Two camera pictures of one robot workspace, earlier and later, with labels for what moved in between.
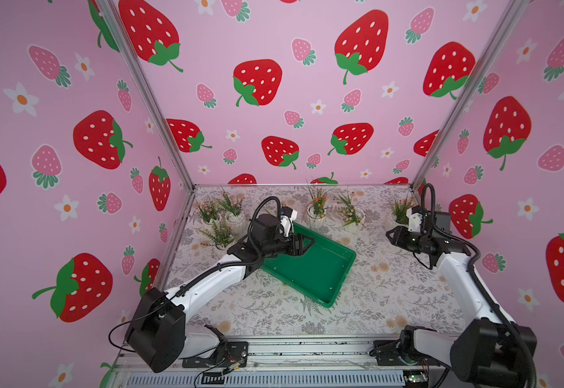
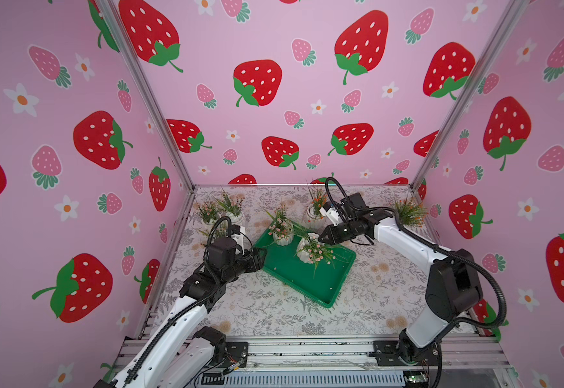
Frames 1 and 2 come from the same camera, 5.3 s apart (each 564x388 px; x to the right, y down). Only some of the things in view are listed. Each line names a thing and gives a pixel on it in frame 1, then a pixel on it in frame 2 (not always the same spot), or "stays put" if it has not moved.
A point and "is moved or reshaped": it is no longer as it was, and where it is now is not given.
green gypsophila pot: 221,237 stays put
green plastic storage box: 317,273 stays put
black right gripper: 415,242 -> 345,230
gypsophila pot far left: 209,212 stays put
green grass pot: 398,215 stays put
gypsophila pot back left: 234,217 stays put
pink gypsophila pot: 353,218 is moved or reshaped
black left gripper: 297,250 -> 251,260
